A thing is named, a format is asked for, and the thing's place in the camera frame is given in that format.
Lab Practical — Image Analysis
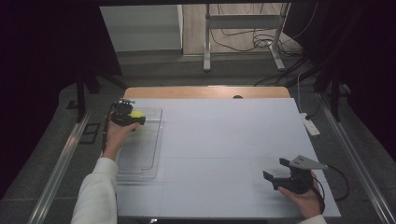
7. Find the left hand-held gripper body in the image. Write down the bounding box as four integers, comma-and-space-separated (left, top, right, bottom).
109, 98, 137, 127

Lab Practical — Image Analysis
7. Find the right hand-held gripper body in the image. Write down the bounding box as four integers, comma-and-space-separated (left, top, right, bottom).
272, 154, 330, 195

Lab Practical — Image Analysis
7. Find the clear plastic tray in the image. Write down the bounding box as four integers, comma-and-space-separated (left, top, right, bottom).
115, 106, 165, 182

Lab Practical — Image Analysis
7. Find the person's left hand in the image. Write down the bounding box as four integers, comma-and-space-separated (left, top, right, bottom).
102, 112, 142, 162

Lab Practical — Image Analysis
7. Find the person's right hand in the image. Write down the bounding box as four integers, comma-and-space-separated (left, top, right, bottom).
277, 172, 325, 220

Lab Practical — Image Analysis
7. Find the white power strip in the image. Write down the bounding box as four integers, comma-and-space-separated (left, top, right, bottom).
299, 112, 321, 137

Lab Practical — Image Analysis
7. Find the black stand leg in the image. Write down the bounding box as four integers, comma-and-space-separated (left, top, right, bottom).
285, 65, 344, 123
75, 68, 128, 124

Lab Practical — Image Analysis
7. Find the white board mat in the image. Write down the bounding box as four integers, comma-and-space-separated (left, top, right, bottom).
115, 98, 342, 218

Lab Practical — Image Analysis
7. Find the white cabinet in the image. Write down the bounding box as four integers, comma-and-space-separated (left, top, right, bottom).
99, 4, 184, 53

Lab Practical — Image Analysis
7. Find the dark curtain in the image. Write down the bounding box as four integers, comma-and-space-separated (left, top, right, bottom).
283, 0, 396, 157
0, 0, 123, 200

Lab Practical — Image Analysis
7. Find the left hand-held gripper cable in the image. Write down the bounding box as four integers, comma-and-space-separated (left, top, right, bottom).
101, 103, 116, 154

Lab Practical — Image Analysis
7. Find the hand-held gripper cable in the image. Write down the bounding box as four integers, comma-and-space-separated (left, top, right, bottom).
317, 164, 350, 213
101, 103, 116, 154

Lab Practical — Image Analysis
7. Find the black floor frame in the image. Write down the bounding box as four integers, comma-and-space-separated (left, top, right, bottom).
78, 122, 102, 146

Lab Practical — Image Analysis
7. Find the right hand-held gripper cable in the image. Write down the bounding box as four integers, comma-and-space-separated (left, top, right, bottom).
317, 164, 350, 213

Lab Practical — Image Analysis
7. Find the aluminium floor rail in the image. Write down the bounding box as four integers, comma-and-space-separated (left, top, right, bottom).
27, 112, 92, 224
318, 92, 396, 224

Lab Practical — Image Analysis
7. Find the white power cable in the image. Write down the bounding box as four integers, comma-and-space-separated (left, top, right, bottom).
296, 72, 305, 115

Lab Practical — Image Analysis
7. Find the black floor cable bundle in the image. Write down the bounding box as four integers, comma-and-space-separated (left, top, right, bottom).
209, 2, 319, 88

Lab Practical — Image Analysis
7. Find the grey metal desk frame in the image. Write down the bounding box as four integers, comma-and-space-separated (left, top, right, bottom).
203, 2, 291, 73

